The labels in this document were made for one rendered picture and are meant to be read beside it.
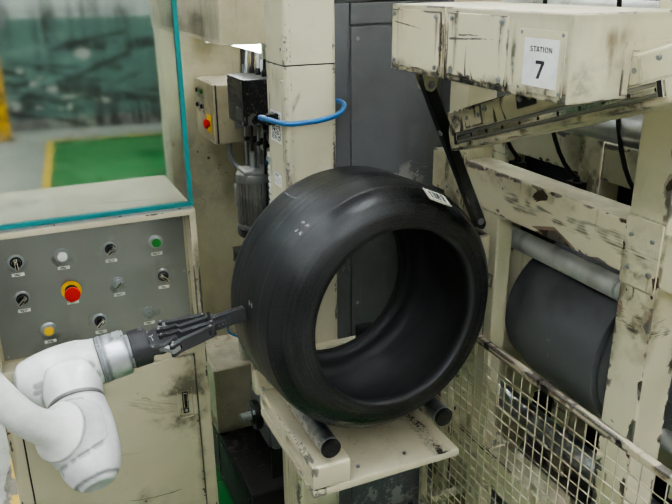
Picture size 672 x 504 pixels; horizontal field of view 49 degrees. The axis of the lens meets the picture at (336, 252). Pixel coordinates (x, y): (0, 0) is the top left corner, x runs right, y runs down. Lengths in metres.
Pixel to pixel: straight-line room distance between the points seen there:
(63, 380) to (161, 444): 0.87
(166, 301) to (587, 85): 1.29
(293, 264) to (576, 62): 0.61
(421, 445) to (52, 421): 0.86
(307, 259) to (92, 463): 0.52
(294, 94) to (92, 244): 0.69
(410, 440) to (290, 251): 0.62
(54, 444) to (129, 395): 0.83
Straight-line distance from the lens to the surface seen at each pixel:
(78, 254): 2.01
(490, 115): 1.68
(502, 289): 2.08
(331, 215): 1.41
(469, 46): 1.49
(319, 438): 1.61
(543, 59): 1.31
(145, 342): 1.45
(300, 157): 1.73
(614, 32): 1.33
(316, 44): 1.70
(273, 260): 1.44
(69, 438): 1.34
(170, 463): 2.30
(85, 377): 1.43
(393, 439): 1.81
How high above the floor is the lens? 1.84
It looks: 21 degrees down
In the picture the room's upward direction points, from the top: 1 degrees counter-clockwise
